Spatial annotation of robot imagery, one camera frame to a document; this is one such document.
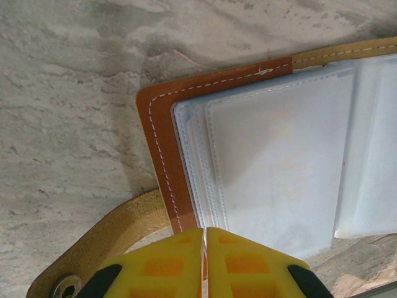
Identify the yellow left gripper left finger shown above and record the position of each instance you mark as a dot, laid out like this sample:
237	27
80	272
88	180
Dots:
161	264

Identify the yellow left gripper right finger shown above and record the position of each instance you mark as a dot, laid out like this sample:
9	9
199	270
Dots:
248	264

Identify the brown leather card holder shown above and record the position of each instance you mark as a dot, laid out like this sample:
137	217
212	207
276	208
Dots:
161	124

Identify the aluminium extrusion mounting rail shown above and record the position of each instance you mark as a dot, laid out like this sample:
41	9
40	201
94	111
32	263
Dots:
381	293

